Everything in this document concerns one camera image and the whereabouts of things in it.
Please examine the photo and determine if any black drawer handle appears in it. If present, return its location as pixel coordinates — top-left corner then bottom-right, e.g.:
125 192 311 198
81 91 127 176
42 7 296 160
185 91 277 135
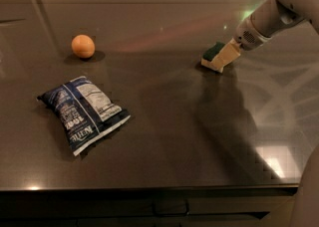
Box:
152 199 190 217

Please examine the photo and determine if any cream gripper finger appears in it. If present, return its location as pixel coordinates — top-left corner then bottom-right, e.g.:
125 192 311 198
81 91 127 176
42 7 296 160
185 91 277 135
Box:
210 39 241 73

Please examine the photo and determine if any orange ball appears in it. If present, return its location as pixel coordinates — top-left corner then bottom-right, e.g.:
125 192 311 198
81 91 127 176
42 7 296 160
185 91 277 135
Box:
71 35 95 59

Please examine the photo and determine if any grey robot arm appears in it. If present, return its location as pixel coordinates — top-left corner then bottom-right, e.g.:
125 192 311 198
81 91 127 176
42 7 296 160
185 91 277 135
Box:
209 0 319 227

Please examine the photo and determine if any green and yellow sponge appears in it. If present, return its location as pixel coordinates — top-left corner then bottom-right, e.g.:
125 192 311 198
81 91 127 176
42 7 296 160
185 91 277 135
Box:
200 42 224 73

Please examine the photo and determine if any blue chip bag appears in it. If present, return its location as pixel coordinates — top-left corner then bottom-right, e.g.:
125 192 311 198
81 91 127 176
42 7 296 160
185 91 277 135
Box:
38 76 131 156

